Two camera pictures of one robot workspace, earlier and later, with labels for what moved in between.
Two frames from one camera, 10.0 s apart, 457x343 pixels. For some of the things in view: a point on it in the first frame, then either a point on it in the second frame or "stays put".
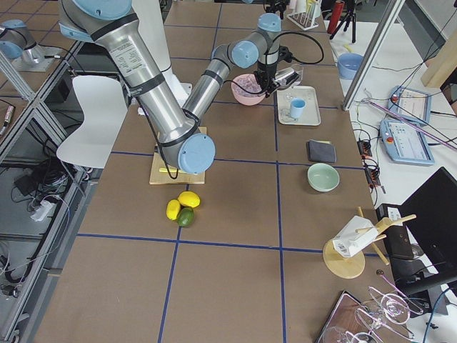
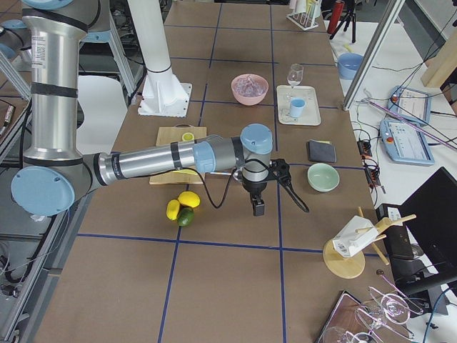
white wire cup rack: (304, 20) stays put
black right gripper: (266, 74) -> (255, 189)
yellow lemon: (189, 199) stays put
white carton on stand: (348, 242) stays put
